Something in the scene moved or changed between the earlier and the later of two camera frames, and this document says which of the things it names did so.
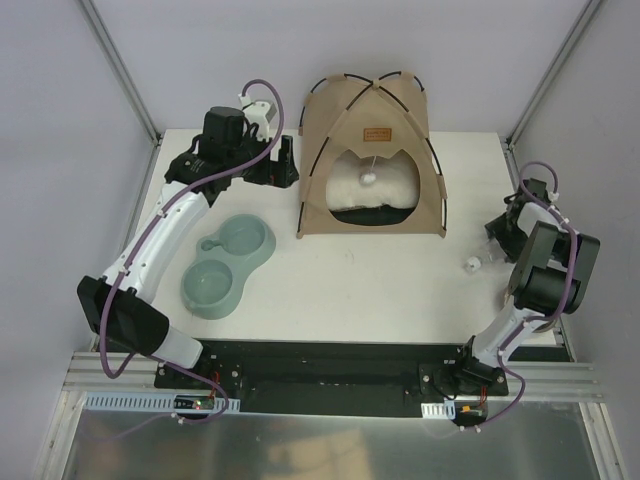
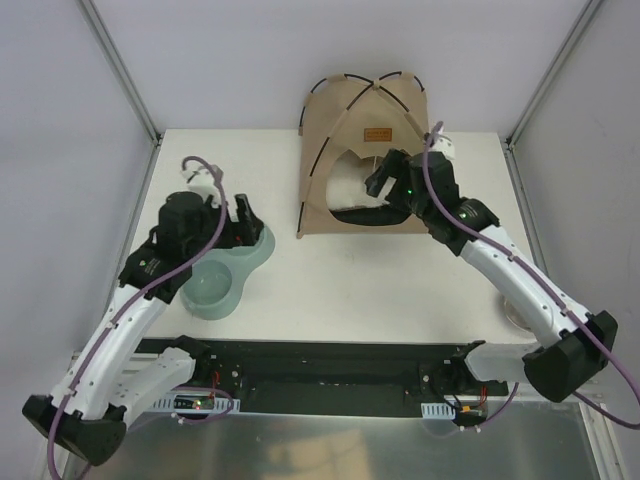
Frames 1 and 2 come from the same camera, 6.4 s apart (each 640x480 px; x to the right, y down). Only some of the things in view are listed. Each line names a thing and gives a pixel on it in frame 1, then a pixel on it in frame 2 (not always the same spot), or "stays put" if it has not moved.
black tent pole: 347,106 stays put
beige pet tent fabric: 367,118 stays put
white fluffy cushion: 354,181 stays put
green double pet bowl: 214,282 stays put
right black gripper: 501,230 to 398,181
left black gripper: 270,166 to 232,232
